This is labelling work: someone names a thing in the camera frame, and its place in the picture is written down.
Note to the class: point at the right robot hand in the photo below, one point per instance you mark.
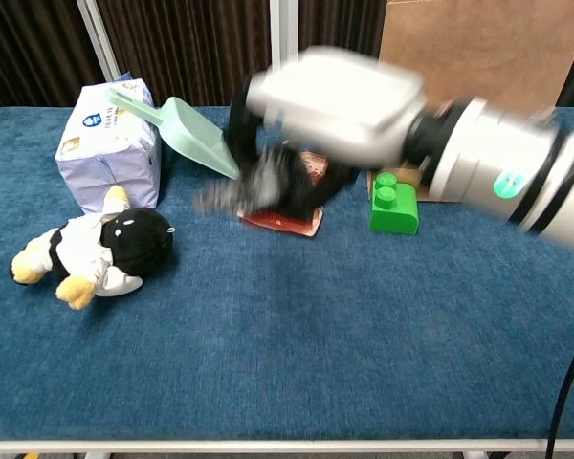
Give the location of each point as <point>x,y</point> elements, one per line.
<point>339,105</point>

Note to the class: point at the grey striped knit glove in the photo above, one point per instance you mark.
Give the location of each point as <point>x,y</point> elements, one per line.
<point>249,191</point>

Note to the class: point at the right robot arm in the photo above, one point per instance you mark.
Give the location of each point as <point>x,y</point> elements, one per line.
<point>507,162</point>

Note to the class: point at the brown paper bag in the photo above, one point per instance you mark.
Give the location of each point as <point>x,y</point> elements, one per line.
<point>483,48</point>

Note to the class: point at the green toy building block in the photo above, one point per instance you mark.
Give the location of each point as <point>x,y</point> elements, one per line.
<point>392,210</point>

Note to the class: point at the orange spout pouch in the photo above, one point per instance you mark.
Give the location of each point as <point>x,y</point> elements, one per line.
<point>287,224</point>

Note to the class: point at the mint green plastic scoop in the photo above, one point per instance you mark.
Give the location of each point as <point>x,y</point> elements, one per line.
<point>196,138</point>

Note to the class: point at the pale purple tissue pack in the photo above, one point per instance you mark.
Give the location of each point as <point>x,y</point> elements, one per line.
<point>105,158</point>

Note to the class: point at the black white penguin plush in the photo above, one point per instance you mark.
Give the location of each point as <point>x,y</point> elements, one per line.
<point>134,239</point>

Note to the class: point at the blue table mat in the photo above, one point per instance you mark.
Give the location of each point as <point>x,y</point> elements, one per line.
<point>124,382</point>

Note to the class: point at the white partition post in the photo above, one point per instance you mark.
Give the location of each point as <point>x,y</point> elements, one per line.
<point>100,43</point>
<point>283,28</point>

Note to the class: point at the white table frame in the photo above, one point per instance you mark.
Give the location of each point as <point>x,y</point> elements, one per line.
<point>268,446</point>

